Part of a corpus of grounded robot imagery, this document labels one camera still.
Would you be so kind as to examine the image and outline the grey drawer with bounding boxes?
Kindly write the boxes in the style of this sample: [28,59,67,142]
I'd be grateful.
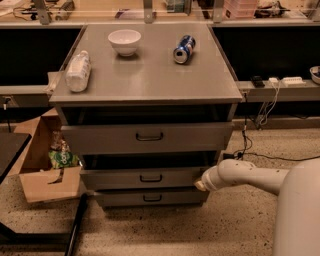
[80,167,206,191]
[94,188,209,207]
[62,122,233,155]

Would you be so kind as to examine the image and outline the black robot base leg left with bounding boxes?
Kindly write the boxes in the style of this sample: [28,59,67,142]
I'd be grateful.
[0,193,88,256]

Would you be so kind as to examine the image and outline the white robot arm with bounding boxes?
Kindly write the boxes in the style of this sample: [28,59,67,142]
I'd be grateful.
[194,159,320,256]

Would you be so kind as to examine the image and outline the grey drawer cabinet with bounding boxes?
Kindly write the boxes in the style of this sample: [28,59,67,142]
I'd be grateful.
[48,23,244,209]

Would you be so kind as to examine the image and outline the grey bottom drawer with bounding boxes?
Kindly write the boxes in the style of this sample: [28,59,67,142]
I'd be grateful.
[94,188,209,207]

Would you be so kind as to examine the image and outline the grey top drawer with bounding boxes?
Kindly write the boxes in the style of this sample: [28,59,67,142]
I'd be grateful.
[62,122,233,155]

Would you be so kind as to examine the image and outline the black power adapter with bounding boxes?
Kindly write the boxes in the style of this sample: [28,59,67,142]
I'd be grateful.
[223,153,234,160]

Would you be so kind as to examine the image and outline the black small device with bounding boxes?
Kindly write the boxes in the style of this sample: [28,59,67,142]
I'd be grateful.
[251,76,265,88]

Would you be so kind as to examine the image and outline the white charger plug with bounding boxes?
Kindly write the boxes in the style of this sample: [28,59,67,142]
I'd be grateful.
[268,77,278,83]

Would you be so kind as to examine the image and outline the blue soda can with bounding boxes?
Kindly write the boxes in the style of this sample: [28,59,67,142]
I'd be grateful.
[173,35,196,64]

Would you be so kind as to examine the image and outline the white power strip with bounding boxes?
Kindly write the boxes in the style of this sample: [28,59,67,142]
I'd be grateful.
[282,77,306,87]

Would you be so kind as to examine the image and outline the green snack bag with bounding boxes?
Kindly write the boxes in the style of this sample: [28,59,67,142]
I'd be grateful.
[48,151,78,169]

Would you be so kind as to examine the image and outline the brown cardboard box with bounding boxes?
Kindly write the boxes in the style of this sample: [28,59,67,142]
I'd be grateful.
[9,109,84,203]

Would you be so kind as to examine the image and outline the white ceramic bowl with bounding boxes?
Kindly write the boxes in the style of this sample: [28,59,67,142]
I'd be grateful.
[108,29,141,56]

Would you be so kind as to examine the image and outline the white bowl on shelf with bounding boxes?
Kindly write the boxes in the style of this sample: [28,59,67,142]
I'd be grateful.
[309,66,320,85]

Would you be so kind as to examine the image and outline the clear plastic water bottle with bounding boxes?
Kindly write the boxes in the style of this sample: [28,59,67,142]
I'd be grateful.
[65,50,91,92]

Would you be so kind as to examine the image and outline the pink plastic bin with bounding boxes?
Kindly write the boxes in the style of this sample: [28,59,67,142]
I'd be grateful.
[223,0,258,19]

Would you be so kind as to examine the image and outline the black table left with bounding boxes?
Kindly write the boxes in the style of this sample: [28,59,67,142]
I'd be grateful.
[0,133,31,184]

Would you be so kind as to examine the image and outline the black floor cable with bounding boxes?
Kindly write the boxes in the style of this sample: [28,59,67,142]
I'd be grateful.
[232,93,320,163]

